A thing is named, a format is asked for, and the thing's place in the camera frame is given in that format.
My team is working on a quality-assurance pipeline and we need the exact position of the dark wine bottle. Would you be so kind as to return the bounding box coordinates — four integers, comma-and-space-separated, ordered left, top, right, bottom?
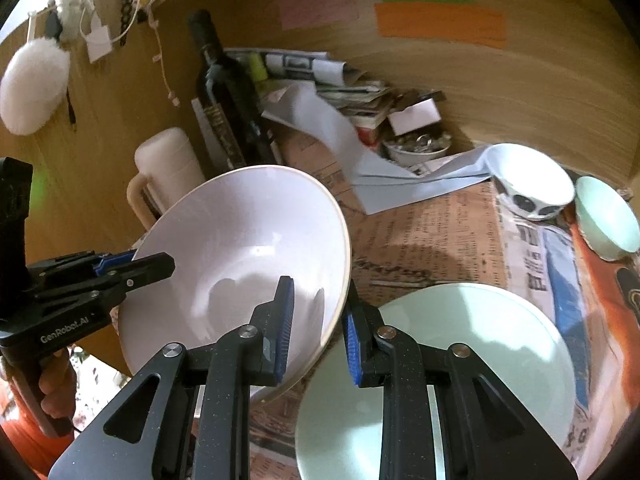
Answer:
189, 10, 278, 169

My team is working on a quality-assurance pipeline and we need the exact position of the mint green plate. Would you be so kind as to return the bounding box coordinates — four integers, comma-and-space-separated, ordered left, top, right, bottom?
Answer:
295, 283, 576, 479

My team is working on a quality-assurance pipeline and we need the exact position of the white crumpled paper sheet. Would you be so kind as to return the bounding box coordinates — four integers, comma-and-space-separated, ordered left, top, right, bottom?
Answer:
262, 84, 490, 214

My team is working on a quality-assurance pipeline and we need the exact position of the small white box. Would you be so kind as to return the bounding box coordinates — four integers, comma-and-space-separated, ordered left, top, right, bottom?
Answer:
388, 99, 442, 136

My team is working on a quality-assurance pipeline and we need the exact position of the white black-dotted bowl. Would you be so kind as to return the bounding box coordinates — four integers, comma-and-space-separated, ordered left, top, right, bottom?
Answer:
485, 143, 575, 222

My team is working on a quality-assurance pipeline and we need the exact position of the stack of papers and magazines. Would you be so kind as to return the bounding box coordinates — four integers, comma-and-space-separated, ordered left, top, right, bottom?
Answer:
226, 48, 393, 130

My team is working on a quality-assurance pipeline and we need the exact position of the cream mug with handle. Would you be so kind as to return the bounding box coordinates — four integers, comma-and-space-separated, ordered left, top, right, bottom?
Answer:
126, 127, 205, 230

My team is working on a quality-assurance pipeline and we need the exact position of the pink sticky note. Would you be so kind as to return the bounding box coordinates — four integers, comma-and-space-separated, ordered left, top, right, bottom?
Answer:
278, 0, 359, 30

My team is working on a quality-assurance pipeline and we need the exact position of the person's left hand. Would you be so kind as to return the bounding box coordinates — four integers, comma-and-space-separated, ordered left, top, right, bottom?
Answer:
0, 346, 79, 421

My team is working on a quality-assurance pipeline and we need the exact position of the white fluffy earmuff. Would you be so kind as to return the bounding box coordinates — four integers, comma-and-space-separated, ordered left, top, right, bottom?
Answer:
1, 37, 70, 136

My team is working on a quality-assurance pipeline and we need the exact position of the small mint green bowl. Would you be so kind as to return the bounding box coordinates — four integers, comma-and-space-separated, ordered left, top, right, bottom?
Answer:
575, 176, 639, 261

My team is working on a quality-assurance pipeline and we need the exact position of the small bowl of coins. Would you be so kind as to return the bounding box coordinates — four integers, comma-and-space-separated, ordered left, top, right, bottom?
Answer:
383, 132, 451, 167

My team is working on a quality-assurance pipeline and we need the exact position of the orange sticky note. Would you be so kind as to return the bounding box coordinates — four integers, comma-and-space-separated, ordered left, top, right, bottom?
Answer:
374, 1, 508, 49

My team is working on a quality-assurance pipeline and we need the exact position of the vintage newspaper print mat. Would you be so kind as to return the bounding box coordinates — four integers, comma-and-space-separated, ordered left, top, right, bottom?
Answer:
273, 125, 639, 479

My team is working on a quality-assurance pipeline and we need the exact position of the pink bowl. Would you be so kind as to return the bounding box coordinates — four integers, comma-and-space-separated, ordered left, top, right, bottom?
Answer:
118, 165, 352, 403

